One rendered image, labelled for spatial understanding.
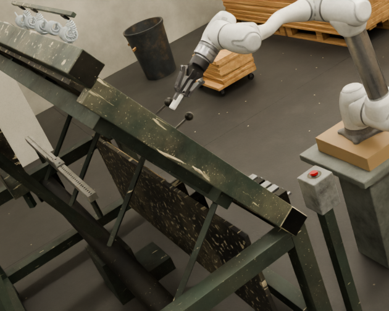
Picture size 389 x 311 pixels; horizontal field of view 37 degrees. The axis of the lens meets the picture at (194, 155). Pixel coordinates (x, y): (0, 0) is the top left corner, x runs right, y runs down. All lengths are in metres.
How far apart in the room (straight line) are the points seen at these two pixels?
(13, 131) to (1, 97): 0.39
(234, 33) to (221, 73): 3.78
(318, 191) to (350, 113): 0.51
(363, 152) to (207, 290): 1.06
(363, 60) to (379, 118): 0.32
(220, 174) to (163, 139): 0.32
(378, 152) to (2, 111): 4.37
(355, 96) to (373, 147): 0.27
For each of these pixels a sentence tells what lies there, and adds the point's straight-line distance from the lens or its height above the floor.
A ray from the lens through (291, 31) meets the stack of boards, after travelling 7.05.
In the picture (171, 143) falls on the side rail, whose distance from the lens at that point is 2.17.
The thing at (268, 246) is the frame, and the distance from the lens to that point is 2.63.
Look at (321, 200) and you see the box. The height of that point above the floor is 0.83.
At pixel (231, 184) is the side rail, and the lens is 2.37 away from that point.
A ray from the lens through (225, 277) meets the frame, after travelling 2.56.
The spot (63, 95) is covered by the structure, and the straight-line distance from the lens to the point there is 2.47.
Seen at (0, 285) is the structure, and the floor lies 1.36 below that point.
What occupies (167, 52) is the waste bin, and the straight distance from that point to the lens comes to 7.23.
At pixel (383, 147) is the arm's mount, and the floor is 0.83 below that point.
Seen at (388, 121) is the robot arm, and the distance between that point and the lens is 2.86.
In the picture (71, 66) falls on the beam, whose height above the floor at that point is 1.93.
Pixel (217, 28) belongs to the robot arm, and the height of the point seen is 1.76.
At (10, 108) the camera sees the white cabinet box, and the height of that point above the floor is 0.65.
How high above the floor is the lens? 2.44
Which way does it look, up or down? 28 degrees down
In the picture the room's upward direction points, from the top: 22 degrees counter-clockwise
